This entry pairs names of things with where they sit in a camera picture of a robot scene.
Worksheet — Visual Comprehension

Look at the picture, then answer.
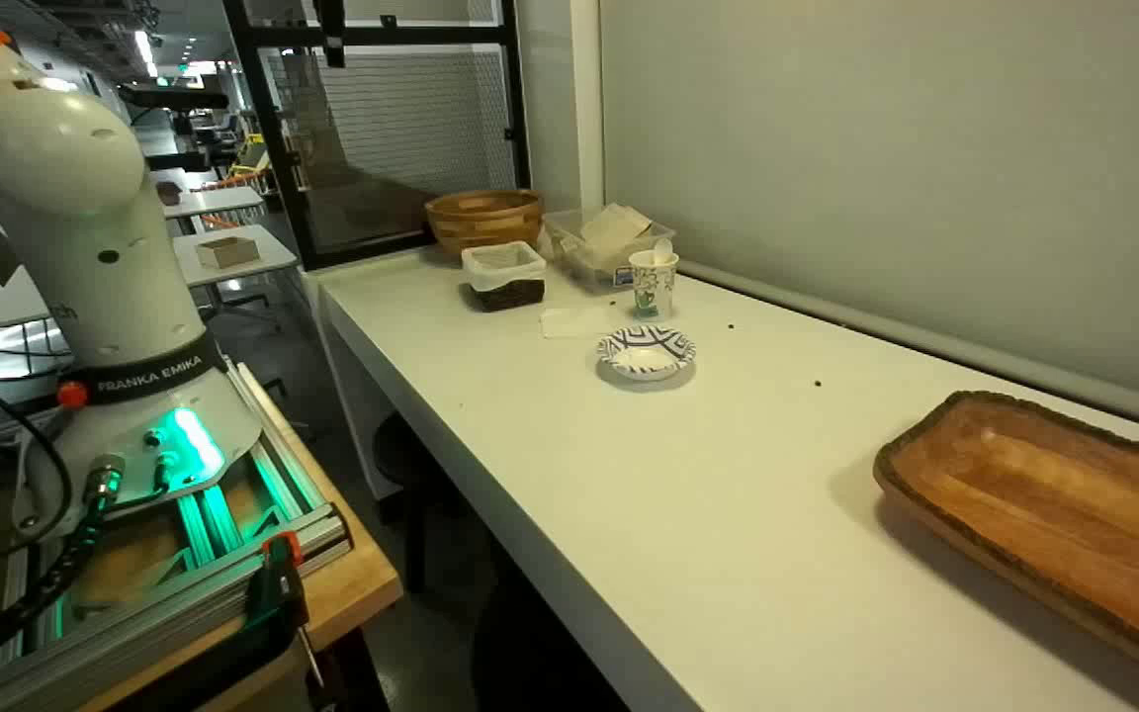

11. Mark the dark box with white liner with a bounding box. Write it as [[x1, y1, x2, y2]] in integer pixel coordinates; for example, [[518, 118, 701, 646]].
[[458, 236, 551, 315]]

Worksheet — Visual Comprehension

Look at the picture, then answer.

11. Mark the large wooden bowl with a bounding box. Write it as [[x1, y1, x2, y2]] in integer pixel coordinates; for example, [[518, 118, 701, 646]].
[[424, 187, 551, 265]]

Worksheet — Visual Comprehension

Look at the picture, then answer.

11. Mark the small wooden background box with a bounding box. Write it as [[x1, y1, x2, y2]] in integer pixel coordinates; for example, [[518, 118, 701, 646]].
[[192, 232, 264, 277]]

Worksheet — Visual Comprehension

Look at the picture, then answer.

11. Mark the small patterned round dish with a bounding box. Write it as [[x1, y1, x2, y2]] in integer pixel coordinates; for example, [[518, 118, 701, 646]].
[[591, 323, 701, 393]]

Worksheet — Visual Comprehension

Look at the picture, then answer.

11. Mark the clear plastic container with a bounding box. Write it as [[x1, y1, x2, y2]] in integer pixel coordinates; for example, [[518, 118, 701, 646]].
[[541, 201, 678, 296]]

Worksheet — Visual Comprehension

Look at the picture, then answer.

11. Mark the small clear glass cup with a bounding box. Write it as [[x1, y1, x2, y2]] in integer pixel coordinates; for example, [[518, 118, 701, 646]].
[[624, 244, 685, 323]]

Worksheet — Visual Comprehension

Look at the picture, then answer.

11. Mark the wooden base board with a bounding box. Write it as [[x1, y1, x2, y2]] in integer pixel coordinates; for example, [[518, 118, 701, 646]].
[[69, 393, 406, 712]]

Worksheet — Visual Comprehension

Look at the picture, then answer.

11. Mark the white background table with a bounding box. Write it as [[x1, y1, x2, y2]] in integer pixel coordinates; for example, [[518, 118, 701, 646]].
[[168, 222, 300, 292]]

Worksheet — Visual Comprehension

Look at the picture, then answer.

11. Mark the rectangular wooden tray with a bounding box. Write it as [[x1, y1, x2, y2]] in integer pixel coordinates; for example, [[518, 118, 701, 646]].
[[871, 387, 1139, 698]]

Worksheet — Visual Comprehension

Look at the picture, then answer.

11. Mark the black metal window frame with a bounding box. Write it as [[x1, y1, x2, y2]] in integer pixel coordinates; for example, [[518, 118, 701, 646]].
[[221, 0, 535, 273]]

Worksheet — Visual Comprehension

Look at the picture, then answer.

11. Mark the black clamp with orange handle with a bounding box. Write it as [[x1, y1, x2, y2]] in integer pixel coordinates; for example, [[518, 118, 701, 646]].
[[239, 529, 336, 704]]

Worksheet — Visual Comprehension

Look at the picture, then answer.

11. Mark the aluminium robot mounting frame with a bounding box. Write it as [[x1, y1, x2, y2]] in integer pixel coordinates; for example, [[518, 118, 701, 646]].
[[0, 359, 357, 712]]

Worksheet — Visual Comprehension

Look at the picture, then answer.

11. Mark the braided cable with green connector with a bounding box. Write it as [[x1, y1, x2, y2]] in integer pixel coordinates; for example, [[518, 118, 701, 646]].
[[0, 452, 129, 665]]

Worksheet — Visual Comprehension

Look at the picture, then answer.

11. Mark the thin black base cable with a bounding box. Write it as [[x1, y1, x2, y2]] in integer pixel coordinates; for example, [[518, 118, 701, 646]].
[[0, 311, 80, 557]]

